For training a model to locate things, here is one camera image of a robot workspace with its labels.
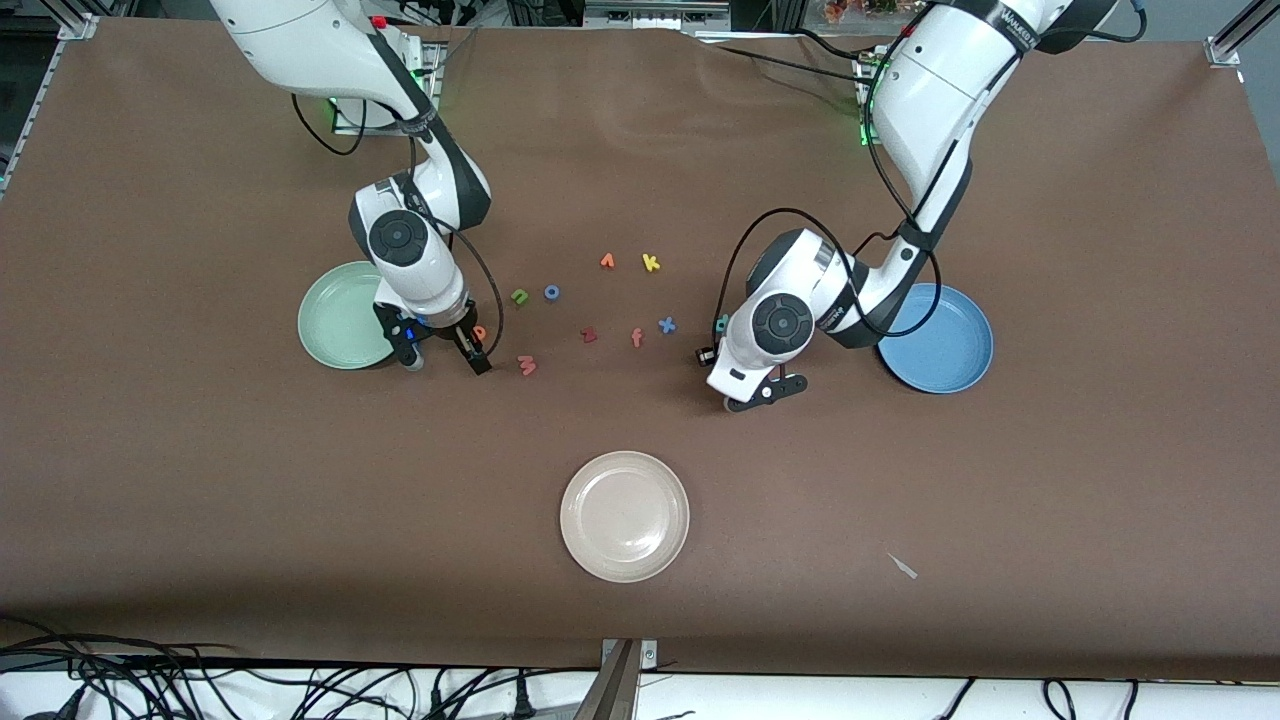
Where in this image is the pale green plate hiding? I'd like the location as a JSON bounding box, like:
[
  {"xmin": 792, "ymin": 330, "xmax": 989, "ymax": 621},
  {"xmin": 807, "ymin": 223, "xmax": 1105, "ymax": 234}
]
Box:
[{"xmin": 297, "ymin": 261, "xmax": 413, "ymax": 371}]

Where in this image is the beige plate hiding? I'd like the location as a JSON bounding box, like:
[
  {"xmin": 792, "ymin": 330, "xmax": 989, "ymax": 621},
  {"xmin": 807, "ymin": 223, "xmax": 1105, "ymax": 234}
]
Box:
[{"xmin": 560, "ymin": 451, "xmax": 691, "ymax": 584}]

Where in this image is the blue plate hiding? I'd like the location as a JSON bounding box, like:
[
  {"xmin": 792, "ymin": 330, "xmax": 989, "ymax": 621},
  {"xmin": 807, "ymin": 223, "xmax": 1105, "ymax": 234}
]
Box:
[{"xmin": 878, "ymin": 283, "xmax": 995, "ymax": 395}]

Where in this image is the brown table cover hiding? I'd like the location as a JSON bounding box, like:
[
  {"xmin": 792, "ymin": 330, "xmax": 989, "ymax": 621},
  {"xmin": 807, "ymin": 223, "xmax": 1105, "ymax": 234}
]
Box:
[{"xmin": 0, "ymin": 15, "xmax": 1280, "ymax": 681}]

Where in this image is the grey metal background device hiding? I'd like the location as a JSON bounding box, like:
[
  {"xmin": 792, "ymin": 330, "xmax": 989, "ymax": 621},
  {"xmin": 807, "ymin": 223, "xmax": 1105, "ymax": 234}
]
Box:
[{"xmin": 583, "ymin": 0, "xmax": 733, "ymax": 33}]

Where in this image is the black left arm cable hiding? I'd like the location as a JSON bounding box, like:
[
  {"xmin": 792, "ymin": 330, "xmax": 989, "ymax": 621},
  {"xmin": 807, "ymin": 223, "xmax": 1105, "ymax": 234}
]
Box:
[{"xmin": 715, "ymin": 60, "xmax": 946, "ymax": 341}]

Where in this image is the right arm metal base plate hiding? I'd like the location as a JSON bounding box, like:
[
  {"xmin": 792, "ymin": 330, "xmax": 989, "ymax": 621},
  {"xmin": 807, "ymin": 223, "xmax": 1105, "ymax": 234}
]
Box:
[{"xmin": 332, "ymin": 95, "xmax": 441, "ymax": 137}]

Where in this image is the black cable on table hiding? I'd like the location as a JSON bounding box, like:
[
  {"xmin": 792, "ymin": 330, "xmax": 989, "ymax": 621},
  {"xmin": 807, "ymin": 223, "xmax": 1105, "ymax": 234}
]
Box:
[{"xmin": 685, "ymin": 28, "xmax": 886, "ymax": 89}]

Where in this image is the metal table edge bracket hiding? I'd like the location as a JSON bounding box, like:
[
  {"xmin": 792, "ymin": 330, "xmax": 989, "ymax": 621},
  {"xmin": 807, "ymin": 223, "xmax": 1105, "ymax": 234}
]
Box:
[{"xmin": 575, "ymin": 638, "xmax": 659, "ymax": 720}]

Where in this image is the aluminium frame profile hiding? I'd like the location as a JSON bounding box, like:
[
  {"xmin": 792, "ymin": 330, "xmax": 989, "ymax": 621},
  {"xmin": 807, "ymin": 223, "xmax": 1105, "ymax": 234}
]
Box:
[
  {"xmin": 0, "ymin": 0, "xmax": 101, "ymax": 201},
  {"xmin": 1205, "ymin": 0, "xmax": 1280, "ymax": 69}
]

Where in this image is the black cable tangle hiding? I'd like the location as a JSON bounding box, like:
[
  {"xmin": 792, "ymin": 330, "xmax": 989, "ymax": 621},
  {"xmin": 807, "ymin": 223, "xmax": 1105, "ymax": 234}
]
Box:
[{"xmin": 0, "ymin": 615, "xmax": 601, "ymax": 720}]

